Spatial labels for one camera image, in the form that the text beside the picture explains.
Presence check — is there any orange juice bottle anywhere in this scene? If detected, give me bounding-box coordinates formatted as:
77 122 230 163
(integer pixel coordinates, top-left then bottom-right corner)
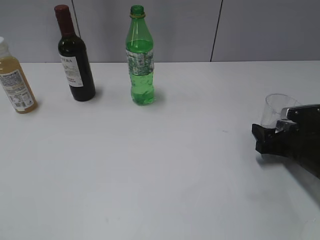
0 37 38 114

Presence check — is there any green sprite bottle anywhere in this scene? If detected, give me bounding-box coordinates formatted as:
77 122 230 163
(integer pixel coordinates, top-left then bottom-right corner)
125 5 155 106

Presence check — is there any transparent plastic cup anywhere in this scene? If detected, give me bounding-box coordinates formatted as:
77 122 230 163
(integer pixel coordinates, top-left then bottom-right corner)
260 93 302 129

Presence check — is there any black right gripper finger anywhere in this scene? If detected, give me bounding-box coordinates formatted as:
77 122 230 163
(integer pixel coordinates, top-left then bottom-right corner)
251 123 281 156

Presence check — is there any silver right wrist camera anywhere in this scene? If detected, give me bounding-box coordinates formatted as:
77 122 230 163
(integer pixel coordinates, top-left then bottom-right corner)
275 104 320 133

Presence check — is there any dark red wine bottle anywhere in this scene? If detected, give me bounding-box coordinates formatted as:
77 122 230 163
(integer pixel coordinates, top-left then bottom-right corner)
54 4 96 102

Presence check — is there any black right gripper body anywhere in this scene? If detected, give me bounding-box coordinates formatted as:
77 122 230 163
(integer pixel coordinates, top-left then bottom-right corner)
274 126 320 178

